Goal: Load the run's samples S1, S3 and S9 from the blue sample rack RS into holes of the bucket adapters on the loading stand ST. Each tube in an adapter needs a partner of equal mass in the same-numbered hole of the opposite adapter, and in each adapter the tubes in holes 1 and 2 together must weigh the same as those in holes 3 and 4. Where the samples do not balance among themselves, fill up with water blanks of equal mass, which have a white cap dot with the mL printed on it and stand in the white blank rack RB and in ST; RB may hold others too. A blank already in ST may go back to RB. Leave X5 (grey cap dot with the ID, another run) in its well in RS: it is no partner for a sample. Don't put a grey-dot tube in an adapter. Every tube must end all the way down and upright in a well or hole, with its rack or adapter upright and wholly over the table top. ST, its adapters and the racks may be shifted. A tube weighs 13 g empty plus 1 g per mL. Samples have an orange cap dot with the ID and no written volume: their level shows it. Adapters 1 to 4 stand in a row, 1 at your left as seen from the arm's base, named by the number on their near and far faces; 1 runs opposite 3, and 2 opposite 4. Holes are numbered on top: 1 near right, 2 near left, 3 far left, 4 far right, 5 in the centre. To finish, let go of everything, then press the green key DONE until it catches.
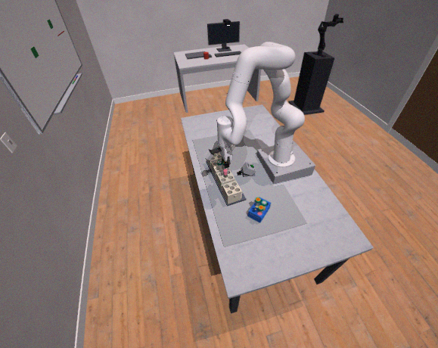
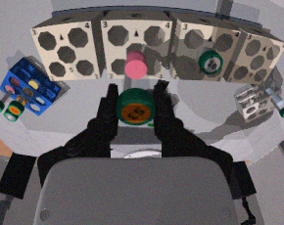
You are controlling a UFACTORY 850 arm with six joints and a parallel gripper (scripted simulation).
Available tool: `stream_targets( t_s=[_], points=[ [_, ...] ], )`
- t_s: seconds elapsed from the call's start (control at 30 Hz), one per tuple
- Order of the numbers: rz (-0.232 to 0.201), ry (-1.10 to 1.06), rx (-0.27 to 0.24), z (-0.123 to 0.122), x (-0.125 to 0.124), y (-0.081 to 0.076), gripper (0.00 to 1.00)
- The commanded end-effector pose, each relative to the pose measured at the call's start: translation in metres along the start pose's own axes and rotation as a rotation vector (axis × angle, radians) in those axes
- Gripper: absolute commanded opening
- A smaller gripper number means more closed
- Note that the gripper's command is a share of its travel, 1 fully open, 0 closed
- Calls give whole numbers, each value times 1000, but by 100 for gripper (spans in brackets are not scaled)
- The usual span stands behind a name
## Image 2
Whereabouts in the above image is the blue tube rack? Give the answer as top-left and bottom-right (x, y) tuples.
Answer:
(0, 58), (62, 116)

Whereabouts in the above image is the beige bucket adapter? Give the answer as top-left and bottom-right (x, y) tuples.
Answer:
(101, 10), (172, 79)
(222, 19), (284, 85)
(166, 12), (241, 81)
(30, 11), (106, 81)

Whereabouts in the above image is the white tube rack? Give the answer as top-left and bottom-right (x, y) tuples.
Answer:
(234, 77), (282, 123)

